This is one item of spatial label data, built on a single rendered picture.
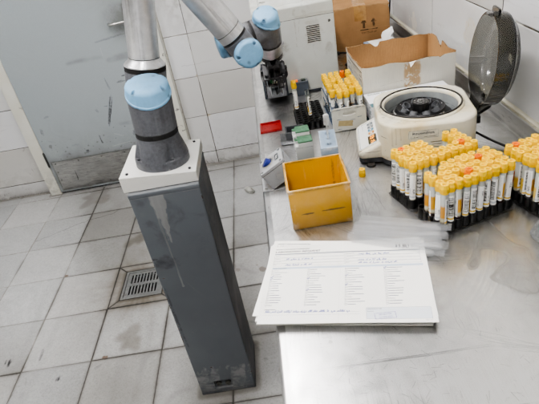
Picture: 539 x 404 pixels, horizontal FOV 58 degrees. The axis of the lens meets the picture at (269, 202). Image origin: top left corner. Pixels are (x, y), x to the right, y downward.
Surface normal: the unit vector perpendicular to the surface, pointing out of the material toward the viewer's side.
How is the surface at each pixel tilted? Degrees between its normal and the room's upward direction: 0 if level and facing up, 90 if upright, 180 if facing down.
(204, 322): 90
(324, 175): 90
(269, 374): 0
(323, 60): 90
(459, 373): 0
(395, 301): 0
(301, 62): 90
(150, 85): 10
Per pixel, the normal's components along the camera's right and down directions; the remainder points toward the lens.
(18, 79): 0.06, 0.53
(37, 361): -0.16, -0.83
